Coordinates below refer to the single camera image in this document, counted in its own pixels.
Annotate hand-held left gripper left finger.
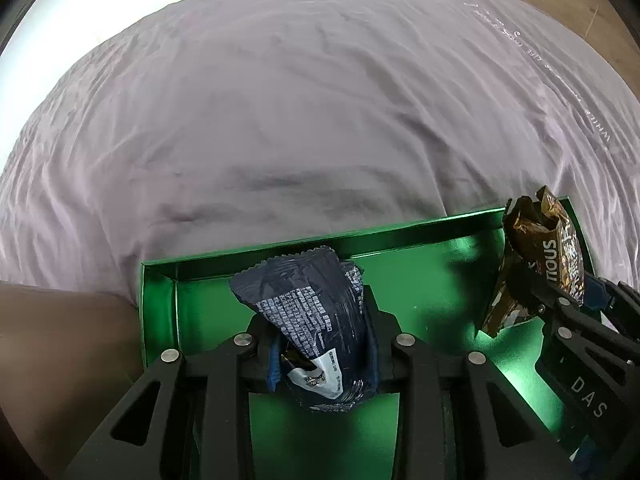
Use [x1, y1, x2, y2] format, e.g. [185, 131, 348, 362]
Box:
[62, 310, 301, 480]

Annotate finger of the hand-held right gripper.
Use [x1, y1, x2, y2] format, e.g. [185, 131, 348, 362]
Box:
[510, 259, 593, 333]
[582, 274, 640, 348]

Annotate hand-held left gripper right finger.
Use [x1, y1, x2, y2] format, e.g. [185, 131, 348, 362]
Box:
[364, 285, 576, 480]

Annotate brown snack packet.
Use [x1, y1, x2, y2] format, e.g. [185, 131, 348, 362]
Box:
[480, 185, 586, 338]

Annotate dark blue snack packet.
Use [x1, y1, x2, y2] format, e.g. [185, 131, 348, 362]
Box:
[229, 245, 386, 413]

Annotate green metal tray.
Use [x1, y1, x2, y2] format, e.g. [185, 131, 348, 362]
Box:
[137, 195, 601, 480]

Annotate brown cylindrical container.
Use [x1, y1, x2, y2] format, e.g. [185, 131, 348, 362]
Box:
[0, 282, 146, 466]

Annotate purple bed sheet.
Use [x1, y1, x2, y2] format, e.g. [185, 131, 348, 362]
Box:
[0, 0, 640, 311]

